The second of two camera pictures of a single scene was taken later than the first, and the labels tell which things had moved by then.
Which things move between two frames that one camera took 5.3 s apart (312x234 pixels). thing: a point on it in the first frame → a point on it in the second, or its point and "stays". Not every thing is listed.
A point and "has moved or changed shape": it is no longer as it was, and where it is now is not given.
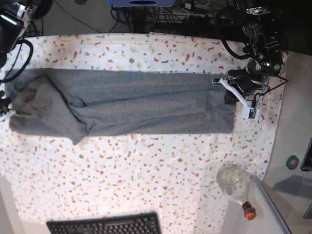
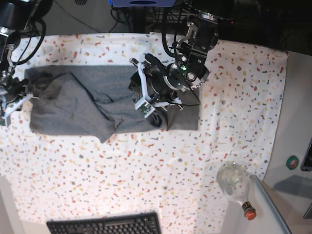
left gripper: x=4 y=104 → x=14 y=87
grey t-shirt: x=77 y=103 has moved or changed shape
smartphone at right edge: x=306 y=165 stays
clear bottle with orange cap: x=233 y=178 stays
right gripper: x=255 y=75 → x=149 y=86
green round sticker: x=292 y=162 stays
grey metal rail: x=273 y=205 stays
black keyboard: x=142 y=223 stays
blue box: x=144 y=3 stays
